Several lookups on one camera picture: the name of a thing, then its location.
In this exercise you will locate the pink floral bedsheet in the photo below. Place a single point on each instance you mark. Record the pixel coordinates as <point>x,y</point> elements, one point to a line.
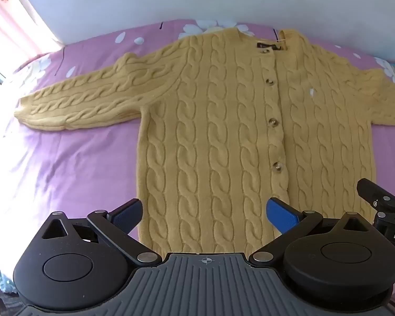
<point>69,171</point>

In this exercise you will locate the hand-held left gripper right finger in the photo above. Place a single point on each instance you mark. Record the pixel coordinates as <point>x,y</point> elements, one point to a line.
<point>281,214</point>

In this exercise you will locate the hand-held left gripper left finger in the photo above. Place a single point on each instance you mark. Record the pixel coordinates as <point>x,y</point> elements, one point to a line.
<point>129,215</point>

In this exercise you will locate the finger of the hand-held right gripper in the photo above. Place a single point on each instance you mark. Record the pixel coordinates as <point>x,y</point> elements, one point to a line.
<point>375,193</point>

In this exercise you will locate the sheer pink curtain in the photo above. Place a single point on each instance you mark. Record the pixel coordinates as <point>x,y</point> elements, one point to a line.
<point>10,36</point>

